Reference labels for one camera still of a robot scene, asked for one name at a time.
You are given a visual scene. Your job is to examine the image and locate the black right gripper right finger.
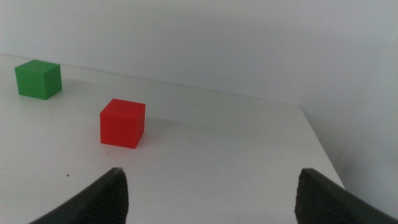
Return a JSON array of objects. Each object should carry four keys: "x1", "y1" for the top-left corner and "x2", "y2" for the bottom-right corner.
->
[{"x1": 294, "y1": 168, "x2": 398, "y2": 224}]

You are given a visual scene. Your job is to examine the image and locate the red cube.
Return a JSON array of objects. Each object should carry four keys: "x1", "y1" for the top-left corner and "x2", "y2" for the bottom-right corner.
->
[{"x1": 99, "y1": 98, "x2": 146, "y2": 149}]

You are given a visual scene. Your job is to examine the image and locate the green cube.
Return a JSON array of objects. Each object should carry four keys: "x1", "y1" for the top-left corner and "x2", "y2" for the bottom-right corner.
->
[{"x1": 14, "y1": 59, "x2": 63, "y2": 101}]

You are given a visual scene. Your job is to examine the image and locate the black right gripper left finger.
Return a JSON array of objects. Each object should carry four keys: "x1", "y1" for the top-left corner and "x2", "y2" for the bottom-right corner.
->
[{"x1": 28, "y1": 167, "x2": 129, "y2": 224}]

